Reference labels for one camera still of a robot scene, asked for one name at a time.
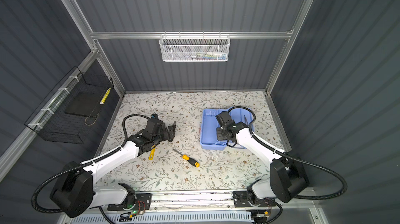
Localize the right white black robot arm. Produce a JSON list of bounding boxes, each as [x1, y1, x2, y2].
[[216, 111, 309, 204]]

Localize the yellow pipe wrench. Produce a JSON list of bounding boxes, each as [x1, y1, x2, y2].
[[149, 147, 156, 161]]

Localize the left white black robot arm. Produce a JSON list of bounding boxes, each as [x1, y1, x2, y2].
[[50, 114, 176, 218]]

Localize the slim yellow black screwdriver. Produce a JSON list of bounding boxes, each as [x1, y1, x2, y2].
[[244, 116, 249, 125]]

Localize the left black corrugated cable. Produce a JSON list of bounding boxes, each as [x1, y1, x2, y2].
[[30, 114, 154, 224]]

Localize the right black corrugated cable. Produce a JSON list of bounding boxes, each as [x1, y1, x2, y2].
[[227, 106, 348, 201]]

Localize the black corrugated cable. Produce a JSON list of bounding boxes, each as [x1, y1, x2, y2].
[[30, 114, 154, 224], [227, 106, 348, 201]]

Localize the black wire basket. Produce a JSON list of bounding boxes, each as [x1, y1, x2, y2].
[[25, 69, 114, 144]]

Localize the pens in white basket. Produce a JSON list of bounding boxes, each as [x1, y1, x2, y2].
[[183, 51, 228, 62]]

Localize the yellow black handled screwdriver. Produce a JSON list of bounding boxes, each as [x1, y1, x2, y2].
[[173, 149, 200, 168]]

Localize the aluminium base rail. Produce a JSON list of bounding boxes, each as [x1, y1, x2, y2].
[[62, 189, 326, 215]]

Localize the floral table mat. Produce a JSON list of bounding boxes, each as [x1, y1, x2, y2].
[[97, 91, 282, 191]]

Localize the white blue tool box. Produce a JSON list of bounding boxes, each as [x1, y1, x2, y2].
[[200, 108, 254, 151]]

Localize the white wire mesh basket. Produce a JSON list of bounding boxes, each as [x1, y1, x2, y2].
[[159, 36, 231, 62]]

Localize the black pad in basket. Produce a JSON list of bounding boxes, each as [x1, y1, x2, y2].
[[64, 92, 103, 118]]

